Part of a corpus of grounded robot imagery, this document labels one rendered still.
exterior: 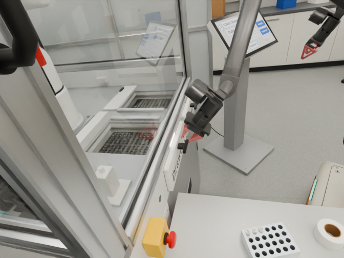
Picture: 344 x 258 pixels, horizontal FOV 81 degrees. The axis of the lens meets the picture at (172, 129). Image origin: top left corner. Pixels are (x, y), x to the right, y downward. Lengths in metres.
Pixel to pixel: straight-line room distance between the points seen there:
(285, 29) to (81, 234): 3.69
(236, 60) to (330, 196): 1.09
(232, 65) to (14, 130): 0.59
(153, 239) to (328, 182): 1.28
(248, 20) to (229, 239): 0.67
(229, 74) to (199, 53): 1.70
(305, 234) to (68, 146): 0.68
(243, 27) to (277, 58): 3.16
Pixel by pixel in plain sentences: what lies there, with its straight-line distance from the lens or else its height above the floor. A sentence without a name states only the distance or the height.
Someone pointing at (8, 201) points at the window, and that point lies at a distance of 0.39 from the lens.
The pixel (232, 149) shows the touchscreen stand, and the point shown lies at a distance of 2.04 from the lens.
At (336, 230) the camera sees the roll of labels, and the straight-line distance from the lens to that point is 0.78.
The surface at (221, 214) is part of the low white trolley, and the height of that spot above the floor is 0.76.
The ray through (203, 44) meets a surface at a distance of 2.34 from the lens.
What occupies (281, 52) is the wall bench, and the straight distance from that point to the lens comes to 3.87.
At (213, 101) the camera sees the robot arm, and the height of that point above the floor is 1.08.
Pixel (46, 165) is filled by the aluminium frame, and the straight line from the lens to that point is 0.27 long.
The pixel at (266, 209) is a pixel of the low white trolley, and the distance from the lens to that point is 0.78.
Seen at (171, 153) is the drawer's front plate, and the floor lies 0.93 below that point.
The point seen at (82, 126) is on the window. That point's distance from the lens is 0.33.
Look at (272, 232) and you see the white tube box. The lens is 0.70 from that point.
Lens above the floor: 1.40
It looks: 35 degrees down
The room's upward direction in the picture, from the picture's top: 10 degrees counter-clockwise
